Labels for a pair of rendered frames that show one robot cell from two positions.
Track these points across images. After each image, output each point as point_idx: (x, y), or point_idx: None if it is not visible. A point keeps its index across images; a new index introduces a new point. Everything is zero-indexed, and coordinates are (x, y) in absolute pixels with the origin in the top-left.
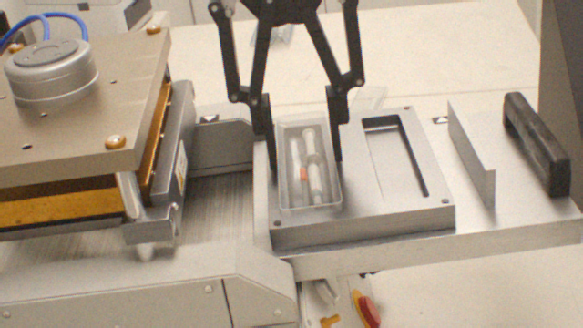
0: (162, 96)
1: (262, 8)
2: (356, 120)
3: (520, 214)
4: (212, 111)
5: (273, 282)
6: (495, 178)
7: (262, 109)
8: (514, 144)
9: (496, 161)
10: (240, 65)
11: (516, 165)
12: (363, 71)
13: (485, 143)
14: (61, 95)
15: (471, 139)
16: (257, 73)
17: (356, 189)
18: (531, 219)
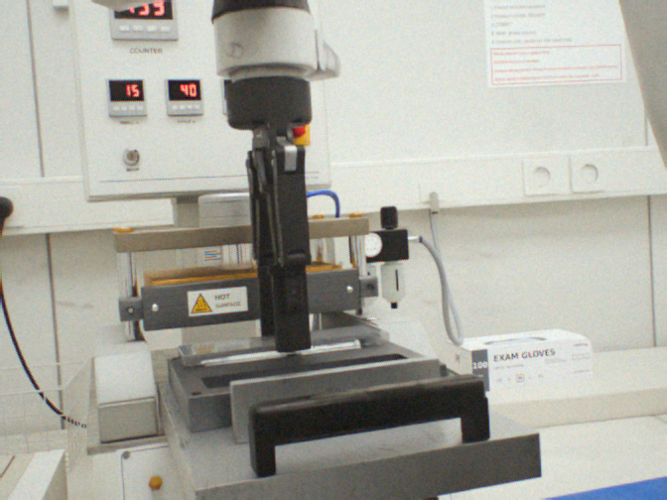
0: (312, 267)
1: (247, 165)
2: (391, 352)
3: (211, 456)
4: (387, 317)
5: (108, 384)
6: (232, 398)
7: (256, 270)
8: (410, 440)
9: (353, 436)
10: None
11: (345, 446)
12: (281, 247)
13: (407, 428)
14: (204, 218)
15: (311, 371)
16: (257, 232)
17: (231, 368)
18: (199, 462)
